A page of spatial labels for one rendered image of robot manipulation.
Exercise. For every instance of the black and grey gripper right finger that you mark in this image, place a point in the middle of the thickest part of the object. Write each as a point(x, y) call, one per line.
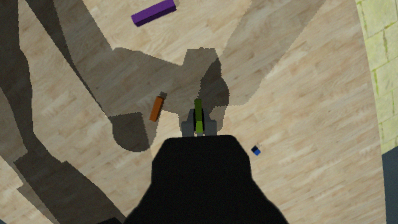
point(210, 126)

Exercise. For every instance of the small blue cube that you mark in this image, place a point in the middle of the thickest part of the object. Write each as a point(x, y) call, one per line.
point(256, 151)

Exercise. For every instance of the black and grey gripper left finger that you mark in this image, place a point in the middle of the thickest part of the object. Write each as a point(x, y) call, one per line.
point(188, 127)

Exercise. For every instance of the lime green rod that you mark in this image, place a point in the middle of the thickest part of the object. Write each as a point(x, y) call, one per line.
point(198, 114)

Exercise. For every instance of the purple rod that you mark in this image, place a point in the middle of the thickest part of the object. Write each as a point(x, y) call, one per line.
point(154, 12)

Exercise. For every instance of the orange rod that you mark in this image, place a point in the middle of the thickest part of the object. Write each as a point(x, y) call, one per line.
point(156, 108)

